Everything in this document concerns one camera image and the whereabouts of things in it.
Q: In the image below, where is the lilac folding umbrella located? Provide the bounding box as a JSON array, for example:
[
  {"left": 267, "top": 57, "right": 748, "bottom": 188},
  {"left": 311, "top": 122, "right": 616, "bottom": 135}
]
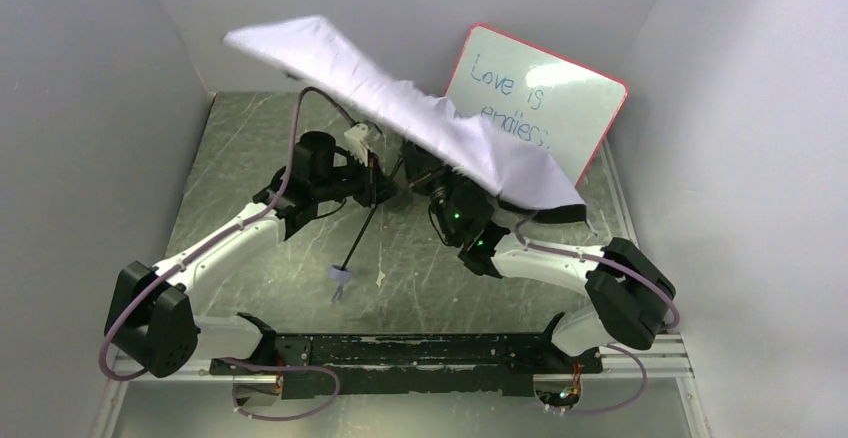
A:
[{"left": 223, "top": 14, "right": 591, "bottom": 305}]

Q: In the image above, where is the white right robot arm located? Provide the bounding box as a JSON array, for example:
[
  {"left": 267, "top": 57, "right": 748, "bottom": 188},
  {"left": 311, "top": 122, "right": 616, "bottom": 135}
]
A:
[{"left": 401, "top": 142, "right": 678, "bottom": 356}]

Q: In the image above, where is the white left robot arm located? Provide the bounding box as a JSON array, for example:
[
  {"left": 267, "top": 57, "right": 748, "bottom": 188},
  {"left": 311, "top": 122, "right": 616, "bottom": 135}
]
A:
[{"left": 99, "top": 124, "right": 397, "bottom": 381}]

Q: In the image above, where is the red framed whiteboard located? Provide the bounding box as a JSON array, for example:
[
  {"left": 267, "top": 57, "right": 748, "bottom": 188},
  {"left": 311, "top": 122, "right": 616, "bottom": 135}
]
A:
[{"left": 445, "top": 24, "right": 629, "bottom": 183}]

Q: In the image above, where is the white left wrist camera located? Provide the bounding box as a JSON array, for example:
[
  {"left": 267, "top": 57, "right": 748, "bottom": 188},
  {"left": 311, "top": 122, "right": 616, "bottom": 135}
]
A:
[{"left": 343, "top": 123, "right": 371, "bottom": 166}]

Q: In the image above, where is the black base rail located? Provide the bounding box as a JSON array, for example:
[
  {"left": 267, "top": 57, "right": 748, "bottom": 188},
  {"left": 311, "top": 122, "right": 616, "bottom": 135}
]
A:
[{"left": 209, "top": 324, "right": 602, "bottom": 399}]

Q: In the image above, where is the aluminium frame rail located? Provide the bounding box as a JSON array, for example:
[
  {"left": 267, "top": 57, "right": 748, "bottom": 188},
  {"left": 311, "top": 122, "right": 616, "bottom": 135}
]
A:
[{"left": 104, "top": 131, "right": 693, "bottom": 414}]

